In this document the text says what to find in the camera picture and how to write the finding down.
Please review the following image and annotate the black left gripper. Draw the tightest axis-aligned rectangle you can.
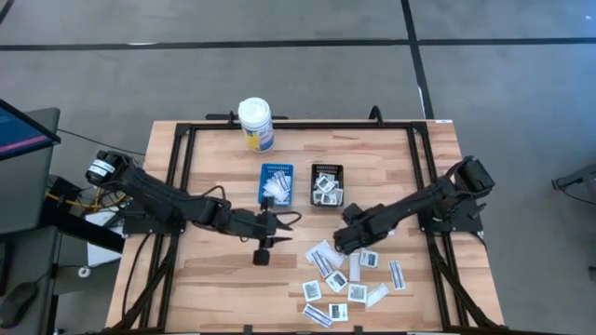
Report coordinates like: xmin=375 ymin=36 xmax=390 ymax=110
xmin=227 ymin=197 xmax=294 ymax=266

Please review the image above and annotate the black aluminium table frame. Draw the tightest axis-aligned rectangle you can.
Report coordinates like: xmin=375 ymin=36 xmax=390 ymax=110
xmin=104 ymin=105 xmax=507 ymax=335

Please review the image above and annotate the black equipment stand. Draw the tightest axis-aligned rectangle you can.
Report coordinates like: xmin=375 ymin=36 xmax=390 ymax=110
xmin=551 ymin=160 xmax=596 ymax=206

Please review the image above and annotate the blue plastic basket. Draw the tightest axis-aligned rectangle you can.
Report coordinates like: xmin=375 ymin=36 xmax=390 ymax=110
xmin=257 ymin=162 xmax=295 ymax=208

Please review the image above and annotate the computer monitor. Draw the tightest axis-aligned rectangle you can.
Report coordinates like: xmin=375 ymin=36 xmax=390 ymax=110
xmin=0 ymin=98 xmax=62 ymax=162

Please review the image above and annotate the white Lysol wipes canister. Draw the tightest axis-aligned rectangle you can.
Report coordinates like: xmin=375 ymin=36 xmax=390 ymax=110
xmin=237 ymin=96 xmax=276 ymax=154

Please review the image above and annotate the black plastic basket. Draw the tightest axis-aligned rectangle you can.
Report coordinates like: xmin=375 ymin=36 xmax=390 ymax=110
xmin=310 ymin=163 xmax=345 ymax=208

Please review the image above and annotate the computer desk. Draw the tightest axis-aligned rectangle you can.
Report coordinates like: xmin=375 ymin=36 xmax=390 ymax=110
xmin=0 ymin=107 xmax=64 ymax=335

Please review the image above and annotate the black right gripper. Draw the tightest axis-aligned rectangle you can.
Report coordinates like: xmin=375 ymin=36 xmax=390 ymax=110
xmin=332 ymin=203 xmax=397 ymax=255

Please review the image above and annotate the black computer mouse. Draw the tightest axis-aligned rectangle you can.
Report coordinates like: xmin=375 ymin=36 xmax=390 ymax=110
xmin=0 ymin=281 xmax=40 ymax=329

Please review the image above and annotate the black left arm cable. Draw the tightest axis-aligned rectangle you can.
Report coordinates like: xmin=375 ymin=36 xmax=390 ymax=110
xmin=272 ymin=211 xmax=303 ymax=232

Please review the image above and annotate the yellow cable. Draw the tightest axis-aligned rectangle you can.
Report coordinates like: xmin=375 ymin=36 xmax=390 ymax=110
xmin=46 ymin=185 xmax=122 ymax=210

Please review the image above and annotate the white paper sheet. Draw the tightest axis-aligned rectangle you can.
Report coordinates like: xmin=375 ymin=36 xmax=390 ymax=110
xmin=85 ymin=211 xmax=123 ymax=268

